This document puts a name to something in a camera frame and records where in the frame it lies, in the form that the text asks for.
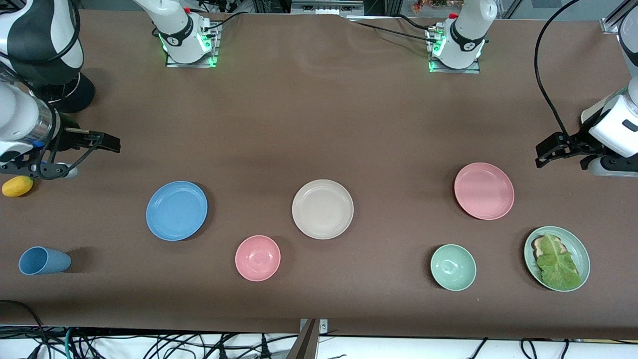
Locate pink plate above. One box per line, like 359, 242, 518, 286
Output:
454, 162, 515, 220

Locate blue plate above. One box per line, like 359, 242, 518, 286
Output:
146, 180, 208, 242

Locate yellow lemon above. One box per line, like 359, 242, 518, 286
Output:
1, 176, 34, 197

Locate green plate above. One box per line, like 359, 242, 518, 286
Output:
523, 226, 591, 292

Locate blue cup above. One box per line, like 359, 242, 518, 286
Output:
18, 246, 72, 276

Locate toasted bread slice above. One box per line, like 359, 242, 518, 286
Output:
531, 236, 566, 260

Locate green lettuce leaf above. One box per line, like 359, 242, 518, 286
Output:
536, 233, 582, 291

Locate green bowl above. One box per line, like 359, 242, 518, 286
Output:
430, 244, 477, 291

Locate pink bowl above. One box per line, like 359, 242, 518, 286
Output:
235, 235, 281, 282

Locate orange flowers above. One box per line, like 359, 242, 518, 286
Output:
412, 0, 452, 14

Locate beige plate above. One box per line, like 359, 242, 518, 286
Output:
292, 179, 354, 240

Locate grey box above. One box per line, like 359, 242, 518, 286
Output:
291, 0, 365, 16

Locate dark brown pole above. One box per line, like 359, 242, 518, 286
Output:
286, 319, 320, 359

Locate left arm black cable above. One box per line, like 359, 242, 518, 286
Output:
534, 0, 583, 140

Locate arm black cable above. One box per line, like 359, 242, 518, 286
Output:
15, 0, 84, 118
534, 0, 583, 140

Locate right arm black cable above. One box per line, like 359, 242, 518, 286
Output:
15, 0, 84, 118

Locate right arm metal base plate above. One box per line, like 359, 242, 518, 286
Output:
165, 20, 220, 68

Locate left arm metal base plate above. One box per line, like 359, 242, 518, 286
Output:
428, 25, 482, 75

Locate aluminium frame profile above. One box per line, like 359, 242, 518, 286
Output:
601, 0, 638, 34

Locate black base cable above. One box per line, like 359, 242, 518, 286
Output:
391, 12, 439, 31
347, 19, 439, 46
202, 10, 256, 36

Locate silver metal bracket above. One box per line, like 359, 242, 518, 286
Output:
299, 318, 329, 336

